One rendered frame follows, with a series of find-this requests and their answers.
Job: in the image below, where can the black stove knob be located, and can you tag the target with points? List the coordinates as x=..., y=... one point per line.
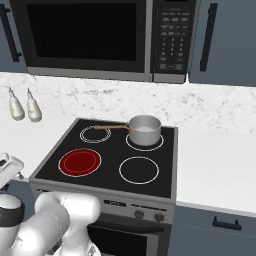
x=139, y=214
x=159, y=217

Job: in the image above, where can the grey-blue base cupboard door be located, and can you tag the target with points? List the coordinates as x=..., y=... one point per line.
x=206, y=245

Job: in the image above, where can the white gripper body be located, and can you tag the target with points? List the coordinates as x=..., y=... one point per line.
x=12, y=165

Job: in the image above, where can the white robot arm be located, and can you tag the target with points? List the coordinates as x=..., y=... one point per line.
x=50, y=223

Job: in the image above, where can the black oven door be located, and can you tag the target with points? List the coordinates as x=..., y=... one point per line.
x=126, y=241

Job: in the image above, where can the black and steel stove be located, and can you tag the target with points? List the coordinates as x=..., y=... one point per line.
x=113, y=166

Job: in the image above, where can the black and steel microwave oven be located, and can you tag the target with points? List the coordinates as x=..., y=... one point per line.
x=90, y=36

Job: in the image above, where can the grey-blue drawer front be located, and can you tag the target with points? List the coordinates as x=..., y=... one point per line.
x=200, y=220

